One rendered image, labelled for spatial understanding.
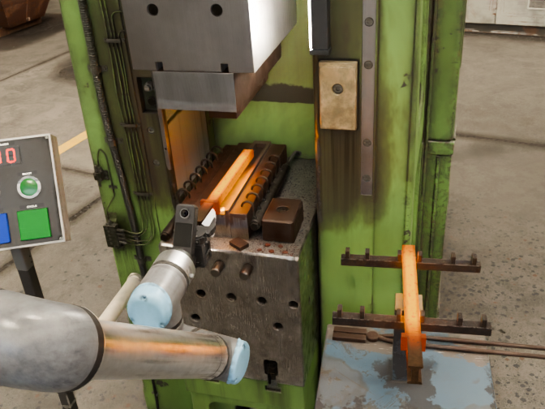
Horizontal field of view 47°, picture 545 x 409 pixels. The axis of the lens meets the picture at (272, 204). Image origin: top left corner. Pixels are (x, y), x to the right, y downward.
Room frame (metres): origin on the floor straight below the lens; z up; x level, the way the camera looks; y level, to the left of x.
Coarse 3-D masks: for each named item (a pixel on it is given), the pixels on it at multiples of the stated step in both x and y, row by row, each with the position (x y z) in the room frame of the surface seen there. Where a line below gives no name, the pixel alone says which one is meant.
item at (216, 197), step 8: (248, 152) 1.65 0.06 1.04; (240, 160) 1.60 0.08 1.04; (248, 160) 1.62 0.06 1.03; (232, 168) 1.55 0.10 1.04; (240, 168) 1.55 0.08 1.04; (224, 176) 1.50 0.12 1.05; (232, 176) 1.50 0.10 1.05; (224, 184) 1.45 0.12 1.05; (232, 184) 1.48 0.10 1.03; (216, 192) 1.41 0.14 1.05; (224, 192) 1.42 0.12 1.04; (200, 200) 1.36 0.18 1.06; (208, 200) 1.36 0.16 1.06; (216, 200) 1.35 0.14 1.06; (200, 208) 1.33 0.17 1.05; (208, 208) 1.32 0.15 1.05; (216, 208) 1.35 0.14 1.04; (200, 216) 1.29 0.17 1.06
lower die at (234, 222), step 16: (240, 144) 1.81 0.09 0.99; (272, 144) 1.79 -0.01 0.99; (224, 160) 1.73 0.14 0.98; (256, 160) 1.68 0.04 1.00; (272, 160) 1.69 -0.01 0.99; (208, 176) 1.63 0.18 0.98; (256, 176) 1.59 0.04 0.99; (192, 192) 1.54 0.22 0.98; (208, 192) 1.52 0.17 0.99; (240, 192) 1.50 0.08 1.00; (256, 192) 1.50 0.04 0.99; (240, 208) 1.42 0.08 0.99; (256, 208) 1.46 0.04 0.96; (224, 224) 1.40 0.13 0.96; (240, 224) 1.39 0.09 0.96
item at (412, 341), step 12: (408, 252) 1.19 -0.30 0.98; (408, 264) 1.14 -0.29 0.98; (408, 276) 1.10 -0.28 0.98; (408, 288) 1.06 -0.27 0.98; (408, 300) 1.02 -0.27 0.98; (408, 312) 0.98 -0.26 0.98; (408, 324) 0.95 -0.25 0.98; (408, 336) 0.90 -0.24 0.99; (420, 336) 0.90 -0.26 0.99; (408, 348) 0.87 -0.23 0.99; (420, 348) 0.87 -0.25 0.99; (408, 360) 0.84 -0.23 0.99; (420, 360) 0.84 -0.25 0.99; (408, 372) 0.85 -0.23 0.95; (420, 372) 0.85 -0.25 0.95; (420, 384) 0.82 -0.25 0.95
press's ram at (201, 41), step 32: (128, 0) 1.45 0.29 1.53; (160, 0) 1.43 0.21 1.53; (192, 0) 1.41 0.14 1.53; (224, 0) 1.39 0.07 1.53; (256, 0) 1.42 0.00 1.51; (288, 0) 1.69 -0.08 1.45; (128, 32) 1.46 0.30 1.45; (160, 32) 1.43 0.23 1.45; (192, 32) 1.41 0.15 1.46; (224, 32) 1.39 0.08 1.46; (256, 32) 1.41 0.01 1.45; (288, 32) 1.68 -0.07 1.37; (160, 64) 1.46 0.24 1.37; (192, 64) 1.41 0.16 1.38; (224, 64) 1.42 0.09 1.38; (256, 64) 1.39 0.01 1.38
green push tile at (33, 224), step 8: (24, 216) 1.39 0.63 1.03; (32, 216) 1.39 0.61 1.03; (40, 216) 1.39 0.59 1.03; (48, 216) 1.39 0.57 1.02; (24, 224) 1.38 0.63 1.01; (32, 224) 1.38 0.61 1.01; (40, 224) 1.38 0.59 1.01; (48, 224) 1.38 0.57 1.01; (24, 232) 1.37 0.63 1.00; (32, 232) 1.37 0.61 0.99; (40, 232) 1.37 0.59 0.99; (48, 232) 1.37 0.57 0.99
